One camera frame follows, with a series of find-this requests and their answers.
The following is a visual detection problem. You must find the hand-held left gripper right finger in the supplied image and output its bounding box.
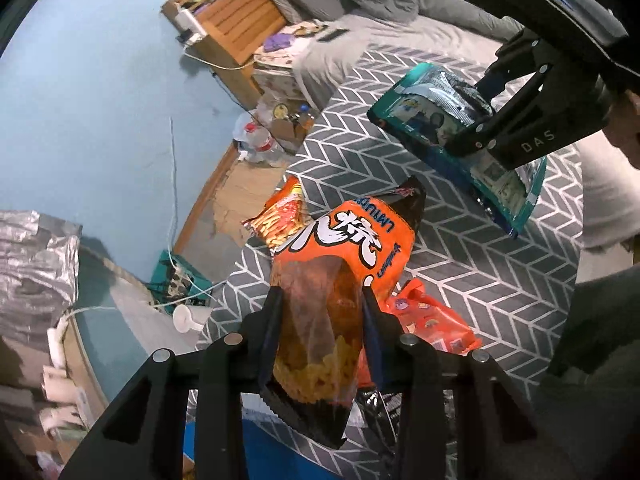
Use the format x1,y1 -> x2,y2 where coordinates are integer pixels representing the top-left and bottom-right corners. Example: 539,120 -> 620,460
361,284 -> 553,480

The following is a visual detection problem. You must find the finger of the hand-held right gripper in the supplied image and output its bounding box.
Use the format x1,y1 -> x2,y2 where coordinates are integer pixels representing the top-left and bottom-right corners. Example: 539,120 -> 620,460
475,26 -> 553,112
444,62 -> 617,172

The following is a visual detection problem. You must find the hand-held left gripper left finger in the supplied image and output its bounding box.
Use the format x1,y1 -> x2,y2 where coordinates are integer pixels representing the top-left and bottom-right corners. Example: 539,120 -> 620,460
59,286 -> 287,480

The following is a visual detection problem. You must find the orange and black chip bag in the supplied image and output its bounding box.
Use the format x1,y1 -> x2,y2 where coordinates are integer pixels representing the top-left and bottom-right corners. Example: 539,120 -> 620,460
259,175 -> 427,451

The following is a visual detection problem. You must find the teal snack bag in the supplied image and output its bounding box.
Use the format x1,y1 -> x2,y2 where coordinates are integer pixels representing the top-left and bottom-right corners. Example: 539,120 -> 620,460
366,62 -> 549,239

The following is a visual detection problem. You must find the person's right forearm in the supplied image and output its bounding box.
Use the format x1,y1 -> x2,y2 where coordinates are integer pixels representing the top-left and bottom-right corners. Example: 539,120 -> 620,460
601,90 -> 640,169

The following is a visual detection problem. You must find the white cylinder appliance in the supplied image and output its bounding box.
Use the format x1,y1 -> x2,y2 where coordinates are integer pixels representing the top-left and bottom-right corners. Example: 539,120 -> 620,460
172,303 -> 216,334

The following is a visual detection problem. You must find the black snack packet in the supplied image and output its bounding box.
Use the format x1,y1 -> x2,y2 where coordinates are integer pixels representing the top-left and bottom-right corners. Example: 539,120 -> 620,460
352,386 -> 402,429

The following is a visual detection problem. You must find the red-orange snack packet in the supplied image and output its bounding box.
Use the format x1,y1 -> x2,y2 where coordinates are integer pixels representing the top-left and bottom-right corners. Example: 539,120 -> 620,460
382,279 -> 484,357

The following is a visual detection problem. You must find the beige power strip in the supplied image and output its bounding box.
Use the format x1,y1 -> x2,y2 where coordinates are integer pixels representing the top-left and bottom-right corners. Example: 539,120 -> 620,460
167,265 -> 199,302

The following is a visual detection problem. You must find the person's white shirt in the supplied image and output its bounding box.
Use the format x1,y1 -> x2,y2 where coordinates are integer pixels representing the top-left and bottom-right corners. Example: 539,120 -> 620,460
574,134 -> 640,267

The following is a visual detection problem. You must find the grey chevron tablecloth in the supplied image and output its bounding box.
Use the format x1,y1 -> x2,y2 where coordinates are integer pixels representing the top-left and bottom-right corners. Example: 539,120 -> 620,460
196,49 -> 587,480

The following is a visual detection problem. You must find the teal plastic crate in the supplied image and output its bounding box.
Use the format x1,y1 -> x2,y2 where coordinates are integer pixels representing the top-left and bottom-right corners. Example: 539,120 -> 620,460
151,248 -> 222,312

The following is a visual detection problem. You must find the grey bed sheet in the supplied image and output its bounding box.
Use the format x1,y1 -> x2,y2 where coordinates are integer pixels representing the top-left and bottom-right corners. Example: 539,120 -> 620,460
291,9 -> 527,112

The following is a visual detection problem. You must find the striped orange fries snack bag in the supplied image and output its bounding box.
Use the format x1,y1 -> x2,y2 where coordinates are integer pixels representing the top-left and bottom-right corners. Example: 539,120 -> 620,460
242,176 -> 314,257

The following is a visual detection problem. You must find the cardboard floor sheet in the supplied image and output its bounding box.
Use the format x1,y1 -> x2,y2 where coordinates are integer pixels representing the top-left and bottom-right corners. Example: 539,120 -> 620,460
211,159 -> 292,247

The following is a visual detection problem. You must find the silver crinkled curtain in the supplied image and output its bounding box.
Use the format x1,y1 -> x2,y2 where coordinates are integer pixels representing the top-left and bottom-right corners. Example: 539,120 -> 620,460
0,209 -> 82,347

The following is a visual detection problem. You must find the clear plastic bottle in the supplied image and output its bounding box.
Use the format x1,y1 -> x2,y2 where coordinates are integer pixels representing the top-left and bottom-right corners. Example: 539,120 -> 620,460
236,124 -> 284,167

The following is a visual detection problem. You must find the orange soda bottle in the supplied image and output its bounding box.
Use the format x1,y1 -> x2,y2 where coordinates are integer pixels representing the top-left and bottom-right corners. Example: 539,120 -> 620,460
292,103 -> 319,137

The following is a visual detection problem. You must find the person's grey clothing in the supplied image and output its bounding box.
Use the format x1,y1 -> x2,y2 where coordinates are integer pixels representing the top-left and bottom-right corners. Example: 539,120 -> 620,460
536,259 -> 640,463

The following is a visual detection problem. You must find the purple cloth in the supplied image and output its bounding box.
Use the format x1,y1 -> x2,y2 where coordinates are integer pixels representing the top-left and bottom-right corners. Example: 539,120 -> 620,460
261,33 -> 297,54

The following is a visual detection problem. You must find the white bedside box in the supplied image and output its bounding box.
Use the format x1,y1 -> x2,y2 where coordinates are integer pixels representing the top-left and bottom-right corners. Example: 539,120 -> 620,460
251,50 -> 302,107

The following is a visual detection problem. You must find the wooden headboard shelf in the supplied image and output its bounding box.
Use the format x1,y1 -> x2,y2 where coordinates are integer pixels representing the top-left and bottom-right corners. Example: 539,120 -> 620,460
160,0 -> 289,104

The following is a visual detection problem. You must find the white power strip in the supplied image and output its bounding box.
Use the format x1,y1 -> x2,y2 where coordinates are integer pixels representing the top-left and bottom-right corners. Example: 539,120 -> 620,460
174,6 -> 209,46

